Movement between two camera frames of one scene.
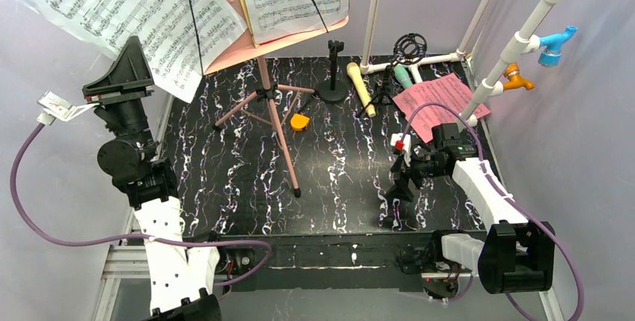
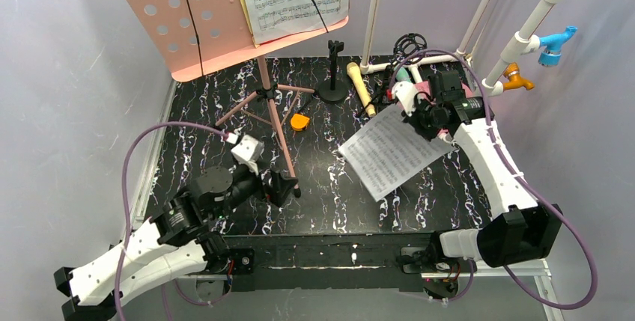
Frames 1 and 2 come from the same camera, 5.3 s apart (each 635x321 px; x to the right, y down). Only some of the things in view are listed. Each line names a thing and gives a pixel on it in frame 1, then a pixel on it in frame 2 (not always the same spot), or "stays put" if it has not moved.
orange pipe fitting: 512,72 stays put
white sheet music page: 184,18 -> 390,150
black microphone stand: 333,91 stays put
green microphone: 403,75 stays put
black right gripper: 406,173 -> 421,123
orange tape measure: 299,121 stays put
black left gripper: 119,93 -> 273,187
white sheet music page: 278,7 stays put
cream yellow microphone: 353,70 stays put
